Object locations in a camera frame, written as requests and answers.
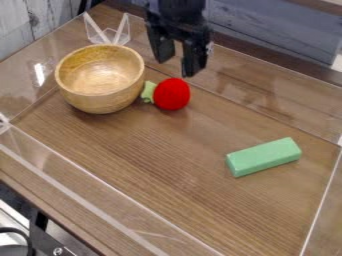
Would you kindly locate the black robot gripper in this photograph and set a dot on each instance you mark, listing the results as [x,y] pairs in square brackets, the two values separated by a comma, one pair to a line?
[176,20]

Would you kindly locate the green rectangular block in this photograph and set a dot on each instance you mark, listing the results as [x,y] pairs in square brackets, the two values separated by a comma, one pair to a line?
[263,156]

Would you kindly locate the light wooden bowl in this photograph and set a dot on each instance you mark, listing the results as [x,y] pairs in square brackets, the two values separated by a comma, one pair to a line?
[100,78]

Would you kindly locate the red knitted strawberry toy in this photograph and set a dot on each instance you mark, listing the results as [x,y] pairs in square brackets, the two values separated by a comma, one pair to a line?
[170,94]

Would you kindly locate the clear acrylic corner bracket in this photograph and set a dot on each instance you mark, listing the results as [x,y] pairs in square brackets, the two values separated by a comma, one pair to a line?
[116,36]

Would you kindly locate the black table frame bracket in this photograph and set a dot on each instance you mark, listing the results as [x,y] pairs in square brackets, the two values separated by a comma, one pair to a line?
[51,239]

